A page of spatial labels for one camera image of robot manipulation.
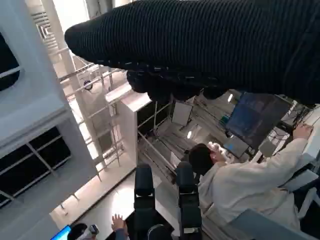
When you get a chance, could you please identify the white VR headset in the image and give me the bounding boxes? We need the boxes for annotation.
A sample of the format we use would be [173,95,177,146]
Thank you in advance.
[82,224,100,238]

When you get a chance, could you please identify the person's hand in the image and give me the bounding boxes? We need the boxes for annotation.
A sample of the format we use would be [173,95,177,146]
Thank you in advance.
[111,213,126,231]

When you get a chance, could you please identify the white rectangular board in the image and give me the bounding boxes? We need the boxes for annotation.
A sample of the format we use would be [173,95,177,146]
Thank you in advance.
[171,101,193,126]

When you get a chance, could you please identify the square ceiling air vent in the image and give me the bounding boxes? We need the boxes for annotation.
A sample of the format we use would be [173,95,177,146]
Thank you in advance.
[31,11,60,55]

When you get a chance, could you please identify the small lit laptop screen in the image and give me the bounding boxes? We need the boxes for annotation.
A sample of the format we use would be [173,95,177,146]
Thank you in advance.
[223,136,250,158]

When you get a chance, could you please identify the large dark computer monitor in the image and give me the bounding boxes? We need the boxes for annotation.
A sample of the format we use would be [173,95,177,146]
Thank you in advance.
[225,91,292,151]

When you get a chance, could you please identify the white cabinet with dark panels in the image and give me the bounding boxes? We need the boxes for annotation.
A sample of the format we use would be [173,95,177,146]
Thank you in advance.
[105,83,176,176]

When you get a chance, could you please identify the black office chair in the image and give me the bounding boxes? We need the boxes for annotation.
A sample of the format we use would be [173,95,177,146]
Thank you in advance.
[174,161,202,240]
[133,163,157,240]

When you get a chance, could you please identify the right robot hand black glove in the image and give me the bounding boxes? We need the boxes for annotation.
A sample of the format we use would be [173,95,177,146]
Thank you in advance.
[64,0,320,105]

